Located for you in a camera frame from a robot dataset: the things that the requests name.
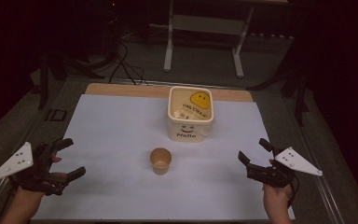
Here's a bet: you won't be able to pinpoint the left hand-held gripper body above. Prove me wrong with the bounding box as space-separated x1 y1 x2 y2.
0 141 67 197

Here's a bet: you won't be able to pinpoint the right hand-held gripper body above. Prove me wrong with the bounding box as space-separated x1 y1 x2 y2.
246 146 324 189

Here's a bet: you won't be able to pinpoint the cream smiley-face trash bin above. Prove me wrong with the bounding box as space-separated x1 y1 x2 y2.
167 85 215 144

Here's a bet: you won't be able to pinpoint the brown paper cup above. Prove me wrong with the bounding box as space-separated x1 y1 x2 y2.
149 147 172 176

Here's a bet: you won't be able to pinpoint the person's left hand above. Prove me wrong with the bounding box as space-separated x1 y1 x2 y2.
14 155 70 200

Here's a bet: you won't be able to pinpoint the person's right hand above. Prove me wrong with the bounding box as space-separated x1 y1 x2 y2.
262 159 295 213

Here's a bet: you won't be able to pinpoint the white paper table cover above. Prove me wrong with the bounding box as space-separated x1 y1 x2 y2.
32 93 296 221

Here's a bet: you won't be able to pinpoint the black metal stand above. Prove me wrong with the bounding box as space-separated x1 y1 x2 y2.
248 46 310 127
36 52 69 110

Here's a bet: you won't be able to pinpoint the white metal stand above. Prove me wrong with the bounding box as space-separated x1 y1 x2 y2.
163 0 255 79

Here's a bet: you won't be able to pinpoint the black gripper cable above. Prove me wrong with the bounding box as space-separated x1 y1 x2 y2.
286 174 300 209

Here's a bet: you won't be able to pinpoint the small black frame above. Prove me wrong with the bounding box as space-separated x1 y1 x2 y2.
45 108 68 123

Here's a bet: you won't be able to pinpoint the black cables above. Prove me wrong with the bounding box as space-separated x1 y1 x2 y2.
105 36 150 86

